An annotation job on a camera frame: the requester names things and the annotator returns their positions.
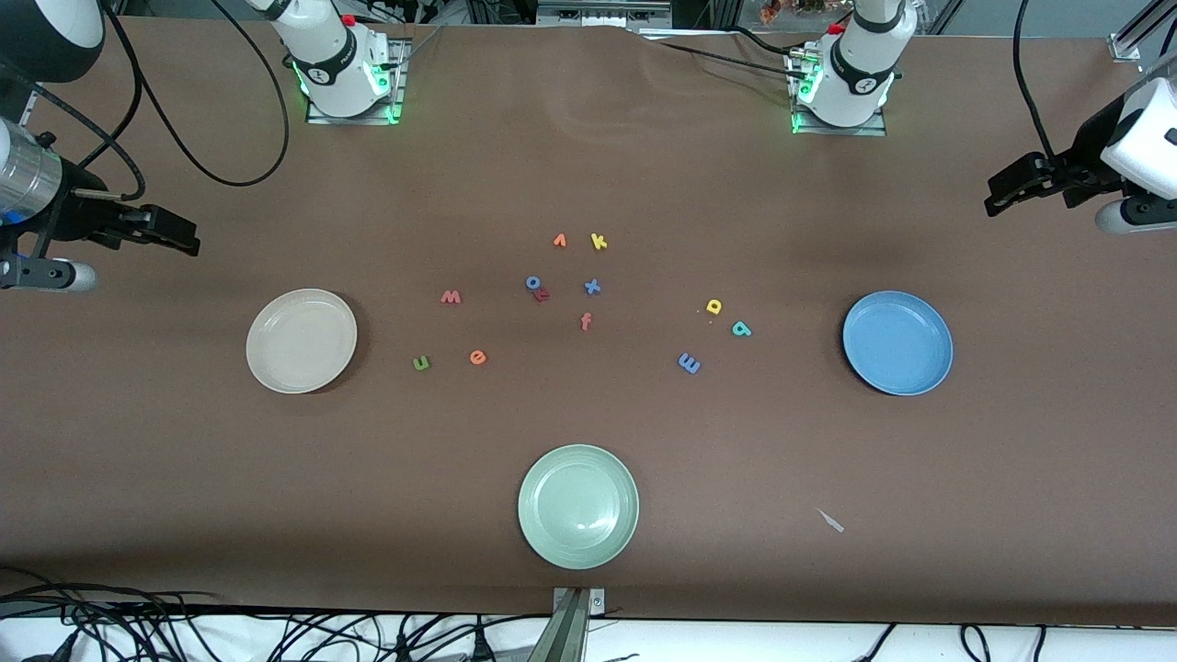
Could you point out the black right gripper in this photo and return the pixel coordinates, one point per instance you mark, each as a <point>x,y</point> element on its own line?
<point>75,217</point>

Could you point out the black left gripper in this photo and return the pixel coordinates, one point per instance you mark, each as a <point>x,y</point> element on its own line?
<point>1083,158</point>

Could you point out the blue foam letter E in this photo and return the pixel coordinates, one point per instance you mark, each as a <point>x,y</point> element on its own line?
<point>689,363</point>

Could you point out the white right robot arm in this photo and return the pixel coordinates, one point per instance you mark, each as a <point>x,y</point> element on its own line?
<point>331,64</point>

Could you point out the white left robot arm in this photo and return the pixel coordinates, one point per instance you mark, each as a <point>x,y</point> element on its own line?
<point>855,83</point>

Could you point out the beige round plate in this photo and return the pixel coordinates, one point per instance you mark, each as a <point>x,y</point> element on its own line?
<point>302,341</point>

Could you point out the blue round plate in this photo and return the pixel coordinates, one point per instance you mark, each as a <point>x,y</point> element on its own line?
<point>897,343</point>

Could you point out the orange dried plant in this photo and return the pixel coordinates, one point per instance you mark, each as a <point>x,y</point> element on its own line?
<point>771,11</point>

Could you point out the small pale paper scrap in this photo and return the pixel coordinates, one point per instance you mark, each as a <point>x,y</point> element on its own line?
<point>830,520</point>

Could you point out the brown table cover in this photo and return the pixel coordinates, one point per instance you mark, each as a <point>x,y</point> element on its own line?
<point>588,165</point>

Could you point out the green round plate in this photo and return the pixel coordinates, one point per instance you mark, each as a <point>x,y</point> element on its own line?
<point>578,507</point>

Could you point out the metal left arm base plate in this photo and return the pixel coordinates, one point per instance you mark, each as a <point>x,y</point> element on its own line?
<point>874,129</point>

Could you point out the aluminium frame profile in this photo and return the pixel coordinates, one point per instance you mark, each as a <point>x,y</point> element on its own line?
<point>1126,44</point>
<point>30,106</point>

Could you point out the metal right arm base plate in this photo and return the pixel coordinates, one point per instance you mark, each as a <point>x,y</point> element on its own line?
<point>394,92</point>

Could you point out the grey metal rail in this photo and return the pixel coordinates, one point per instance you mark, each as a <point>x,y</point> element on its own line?
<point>598,14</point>

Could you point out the metal table edge bracket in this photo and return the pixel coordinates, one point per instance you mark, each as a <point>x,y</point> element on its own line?
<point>575,634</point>

